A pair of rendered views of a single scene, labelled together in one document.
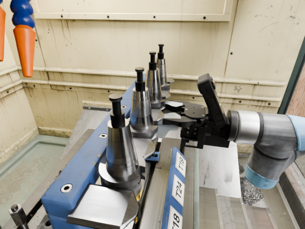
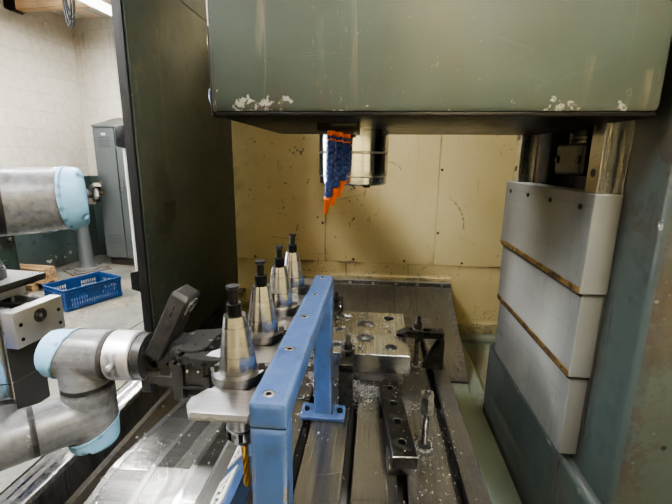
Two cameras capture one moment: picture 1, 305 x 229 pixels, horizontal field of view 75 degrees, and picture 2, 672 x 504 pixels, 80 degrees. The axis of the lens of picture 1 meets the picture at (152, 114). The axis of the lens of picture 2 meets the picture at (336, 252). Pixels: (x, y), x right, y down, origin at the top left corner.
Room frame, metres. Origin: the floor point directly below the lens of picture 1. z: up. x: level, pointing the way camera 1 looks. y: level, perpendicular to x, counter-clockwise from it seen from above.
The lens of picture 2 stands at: (0.97, 0.05, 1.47)
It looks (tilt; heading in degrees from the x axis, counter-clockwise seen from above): 13 degrees down; 175
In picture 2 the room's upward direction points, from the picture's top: 1 degrees clockwise
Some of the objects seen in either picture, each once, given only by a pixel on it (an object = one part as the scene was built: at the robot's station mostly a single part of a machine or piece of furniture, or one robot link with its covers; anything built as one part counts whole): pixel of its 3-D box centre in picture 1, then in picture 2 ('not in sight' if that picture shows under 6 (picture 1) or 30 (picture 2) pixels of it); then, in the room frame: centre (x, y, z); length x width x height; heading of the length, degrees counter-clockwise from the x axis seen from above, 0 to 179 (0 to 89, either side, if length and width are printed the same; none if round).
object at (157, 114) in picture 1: (147, 115); (272, 323); (0.36, 0.01, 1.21); 0.07 x 0.05 x 0.01; 79
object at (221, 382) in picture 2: (159, 87); (239, 377); (0.53, -0.02, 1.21); 0.06 x 0.06 x 0.03
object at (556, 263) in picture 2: not in sight; (535, 294); (0.10, 0.62, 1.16); 0.48 x 0.05 x 0.51; 169
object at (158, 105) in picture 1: (152, 102); (262, 336); (0.42, 0.00, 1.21); 0.06 x 0.06 x 0.03
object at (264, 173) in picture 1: (268, 161); (79, 416); (0.38, -0.29, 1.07); 0.11 x 0.08 x 0.11; 126
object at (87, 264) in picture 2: not in sight; (82, 227); (-4.49, -2.76, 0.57); 0.47 x 0.37 x 1.14; 134
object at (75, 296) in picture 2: not in sight; (84, 290); (-3.25, -2.18, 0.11); 0.62 x 0.42 x 0.22; 146
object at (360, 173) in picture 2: not in sight; (353, 157); (0.02, 0.18, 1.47); 0.16 x 0.16 x 0.12
